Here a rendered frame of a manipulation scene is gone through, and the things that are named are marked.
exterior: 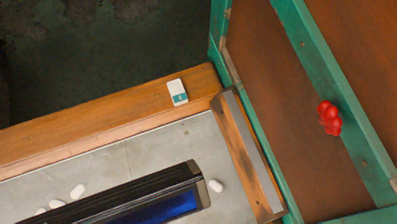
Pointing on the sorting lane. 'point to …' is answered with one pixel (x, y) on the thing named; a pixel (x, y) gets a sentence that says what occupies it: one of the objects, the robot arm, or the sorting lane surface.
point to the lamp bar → (137, 200)
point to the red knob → (330, 118)
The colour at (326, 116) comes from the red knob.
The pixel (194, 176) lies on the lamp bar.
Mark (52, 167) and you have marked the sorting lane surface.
